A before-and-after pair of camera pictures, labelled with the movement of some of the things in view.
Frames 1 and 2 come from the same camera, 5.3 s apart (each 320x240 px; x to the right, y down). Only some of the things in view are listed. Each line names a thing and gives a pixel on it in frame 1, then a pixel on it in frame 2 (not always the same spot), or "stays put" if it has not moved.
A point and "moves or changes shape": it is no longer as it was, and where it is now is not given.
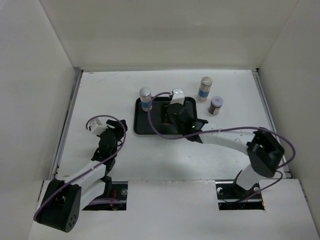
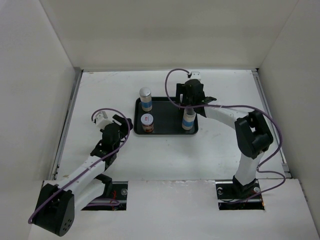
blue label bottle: (146, 99) stays put
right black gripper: (169, 120) → (181, 89)
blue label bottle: (204, 89) moves or changes shape
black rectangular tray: (141, 123) stays put
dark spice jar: (216, 104) moves or changes shape
